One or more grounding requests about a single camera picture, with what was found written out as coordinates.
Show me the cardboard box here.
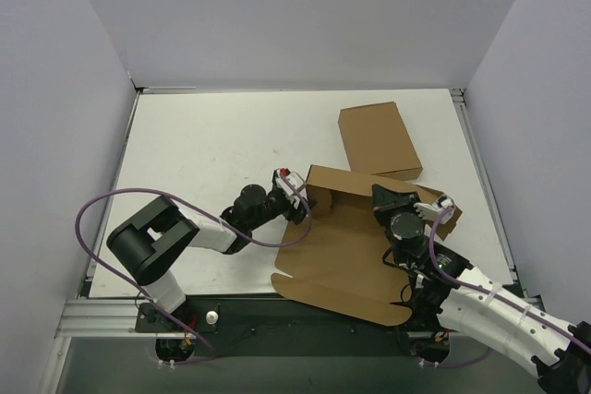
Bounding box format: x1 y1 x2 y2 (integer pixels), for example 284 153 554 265
338 101 423 181
271 165 442 327

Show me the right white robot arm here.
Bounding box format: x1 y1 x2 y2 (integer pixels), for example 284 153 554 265
372 184 590 393

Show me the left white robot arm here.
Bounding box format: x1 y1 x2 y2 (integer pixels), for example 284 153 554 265
106 169 310 331

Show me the folded closed cardboard box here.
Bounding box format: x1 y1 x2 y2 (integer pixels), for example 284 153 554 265
338 101 423 181

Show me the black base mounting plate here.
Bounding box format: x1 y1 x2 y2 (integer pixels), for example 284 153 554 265
134 294 451 361

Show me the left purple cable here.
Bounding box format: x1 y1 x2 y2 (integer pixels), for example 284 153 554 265
75 179 315 303

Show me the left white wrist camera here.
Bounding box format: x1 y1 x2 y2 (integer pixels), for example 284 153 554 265
274 168 306 205

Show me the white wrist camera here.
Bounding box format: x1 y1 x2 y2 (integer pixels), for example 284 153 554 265
414 195 456 224
274 168 306 205

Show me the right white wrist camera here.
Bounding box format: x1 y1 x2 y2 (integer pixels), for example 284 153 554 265
414 195 456 224

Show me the aluminium frame rail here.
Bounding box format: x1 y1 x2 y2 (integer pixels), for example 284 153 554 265
449 88 544 309

